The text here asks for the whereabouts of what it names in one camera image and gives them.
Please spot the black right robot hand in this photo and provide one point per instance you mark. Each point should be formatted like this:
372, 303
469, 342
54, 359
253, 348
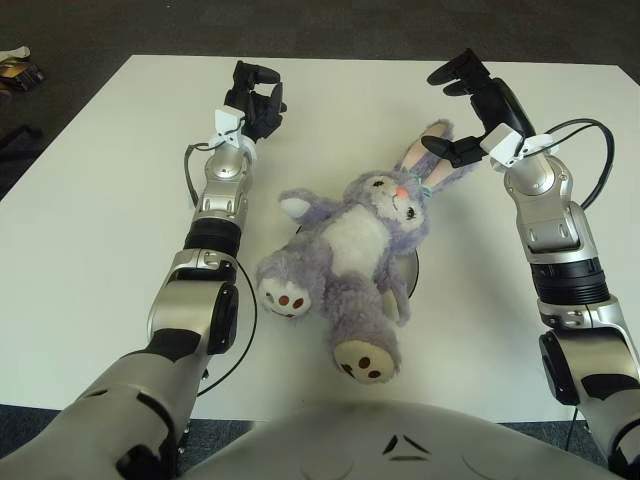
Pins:
500, 105

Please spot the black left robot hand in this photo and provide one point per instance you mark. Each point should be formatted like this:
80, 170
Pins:
260, 112

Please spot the purple plush bunny doll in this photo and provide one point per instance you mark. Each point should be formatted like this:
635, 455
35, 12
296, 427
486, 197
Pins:
350, 240

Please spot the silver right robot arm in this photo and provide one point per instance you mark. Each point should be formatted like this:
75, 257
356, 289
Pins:
550, 210

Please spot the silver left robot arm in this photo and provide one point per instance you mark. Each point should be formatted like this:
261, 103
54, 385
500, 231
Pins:
220, 200

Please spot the white plate with black rim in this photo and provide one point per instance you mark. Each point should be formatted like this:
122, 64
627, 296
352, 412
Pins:
412, 275

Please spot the black floor object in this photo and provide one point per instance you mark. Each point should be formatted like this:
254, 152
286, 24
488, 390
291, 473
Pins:
22, 135

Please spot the items on floor corner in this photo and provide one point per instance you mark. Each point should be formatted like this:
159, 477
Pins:
22, 75

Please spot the white paper scrap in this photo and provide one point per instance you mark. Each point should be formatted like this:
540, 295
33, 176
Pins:
15, 52

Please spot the grey robot torso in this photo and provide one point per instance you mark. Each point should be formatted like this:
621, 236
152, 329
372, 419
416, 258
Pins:
350, 450

